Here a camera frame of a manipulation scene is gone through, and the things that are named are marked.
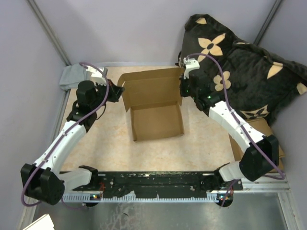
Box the brown cardboard box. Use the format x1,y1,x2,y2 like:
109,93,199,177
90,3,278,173
118,67,184,142

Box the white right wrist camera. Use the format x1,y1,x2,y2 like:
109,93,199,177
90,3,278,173
182,57,200,80

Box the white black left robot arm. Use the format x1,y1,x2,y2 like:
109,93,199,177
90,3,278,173
21,80,125,207

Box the black flower pattern cushion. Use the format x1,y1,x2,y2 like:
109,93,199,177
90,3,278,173
178,14,307,124

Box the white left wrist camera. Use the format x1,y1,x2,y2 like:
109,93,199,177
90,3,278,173
86,66,108,85

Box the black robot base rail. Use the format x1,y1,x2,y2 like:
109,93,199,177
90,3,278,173
74,171,243,202

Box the grey folded cloth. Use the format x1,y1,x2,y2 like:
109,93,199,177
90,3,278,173
59,64,90,91

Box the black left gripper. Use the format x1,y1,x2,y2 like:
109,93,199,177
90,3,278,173
91,79,125,111

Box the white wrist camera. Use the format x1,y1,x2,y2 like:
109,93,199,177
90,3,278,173
182,57,200,80
86,66,108,85

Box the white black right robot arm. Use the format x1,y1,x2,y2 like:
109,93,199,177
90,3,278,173
180,69,279,190

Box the white slotted cable duct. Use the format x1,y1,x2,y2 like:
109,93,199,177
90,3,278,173
62,193,220,204

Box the white board corner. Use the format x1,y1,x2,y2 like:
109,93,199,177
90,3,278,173
23,214,55,230

